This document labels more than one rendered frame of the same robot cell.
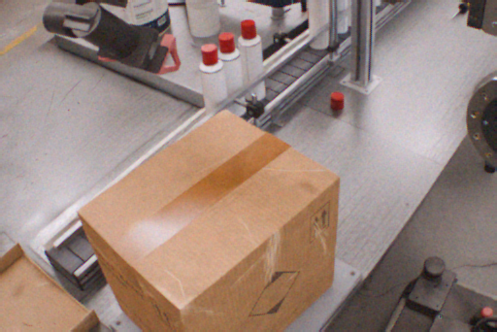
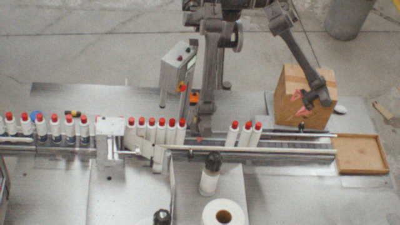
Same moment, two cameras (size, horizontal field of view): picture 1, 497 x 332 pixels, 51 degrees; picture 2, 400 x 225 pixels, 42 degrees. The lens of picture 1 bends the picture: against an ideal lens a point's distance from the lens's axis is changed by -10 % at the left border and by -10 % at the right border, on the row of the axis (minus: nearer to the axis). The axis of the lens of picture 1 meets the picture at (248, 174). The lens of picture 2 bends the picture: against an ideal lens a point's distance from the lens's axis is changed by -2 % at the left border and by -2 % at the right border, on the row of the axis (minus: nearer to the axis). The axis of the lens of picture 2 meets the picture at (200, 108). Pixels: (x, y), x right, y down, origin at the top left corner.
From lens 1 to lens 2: 3.16 m
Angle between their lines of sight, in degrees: 82
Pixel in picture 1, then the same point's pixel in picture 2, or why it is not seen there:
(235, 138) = (292, 85)
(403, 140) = not seen: hidden behind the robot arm
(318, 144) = (226, 125)
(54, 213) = (320, 177)
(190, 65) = (229, 180)
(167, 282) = (331, 74)
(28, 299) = (346, 157)
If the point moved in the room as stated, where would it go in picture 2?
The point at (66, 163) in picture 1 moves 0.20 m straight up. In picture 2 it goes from (303, 194) to (314, 173)
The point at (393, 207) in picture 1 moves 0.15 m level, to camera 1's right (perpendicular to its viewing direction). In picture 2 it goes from (235, 95) to (217, 82)
